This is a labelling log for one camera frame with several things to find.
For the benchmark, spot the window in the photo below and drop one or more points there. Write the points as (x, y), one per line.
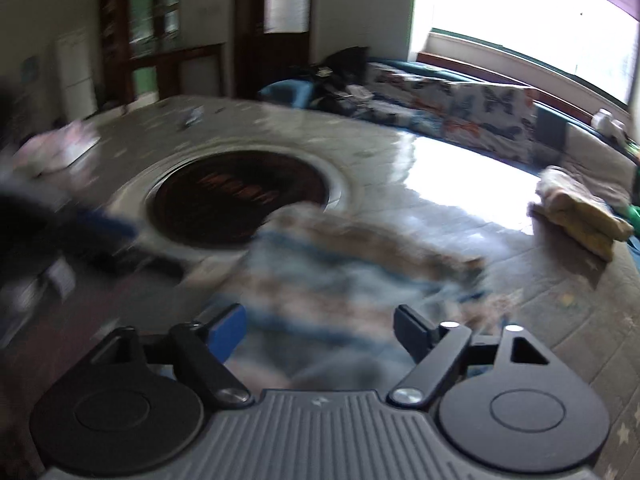
(500, 10)

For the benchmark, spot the folded yellow floral blanket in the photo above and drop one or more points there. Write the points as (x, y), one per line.
(575, 205)

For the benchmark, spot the black white clothing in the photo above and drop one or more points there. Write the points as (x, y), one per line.
(340, 101)

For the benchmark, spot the brown glass display cabinet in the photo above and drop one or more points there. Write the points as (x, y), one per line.
(115, 75)

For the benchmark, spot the black bag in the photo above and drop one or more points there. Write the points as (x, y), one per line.
(346, 60)

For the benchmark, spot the brown wooden door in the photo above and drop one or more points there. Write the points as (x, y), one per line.
(250, 60)

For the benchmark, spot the white plush toy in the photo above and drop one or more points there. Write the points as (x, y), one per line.
(607, 120)

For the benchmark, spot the round heater in table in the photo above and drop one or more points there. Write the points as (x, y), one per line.
(210, 195)

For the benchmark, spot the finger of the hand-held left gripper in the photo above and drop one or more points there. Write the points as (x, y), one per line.
(105, 224)
(140, 262)

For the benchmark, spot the blue sofa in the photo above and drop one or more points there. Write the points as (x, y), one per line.
(285, 92)

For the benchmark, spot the blue beige striped shirt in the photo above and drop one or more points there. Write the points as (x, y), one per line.
(325, 270)

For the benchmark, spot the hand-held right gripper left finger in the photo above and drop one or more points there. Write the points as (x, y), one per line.
(227, 332)

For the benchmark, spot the white refrigerator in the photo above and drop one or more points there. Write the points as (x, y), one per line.
(75, 80)

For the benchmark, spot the grey cushion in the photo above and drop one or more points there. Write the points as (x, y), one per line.
(592, 152)

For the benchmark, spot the long butterfly print pillow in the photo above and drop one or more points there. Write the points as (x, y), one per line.
(405, 117)
(405, 80)

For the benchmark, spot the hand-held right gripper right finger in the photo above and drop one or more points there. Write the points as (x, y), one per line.
(410, 332)

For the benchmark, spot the green bowl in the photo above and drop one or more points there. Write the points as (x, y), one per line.
(635, 215)

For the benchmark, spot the small crumpled wrapper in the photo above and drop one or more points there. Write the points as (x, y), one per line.
(192, 118)

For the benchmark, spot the square butterfly print pillow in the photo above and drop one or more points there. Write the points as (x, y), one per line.
(492, 110)

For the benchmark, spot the pink cloth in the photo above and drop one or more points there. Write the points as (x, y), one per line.
(55, 146)

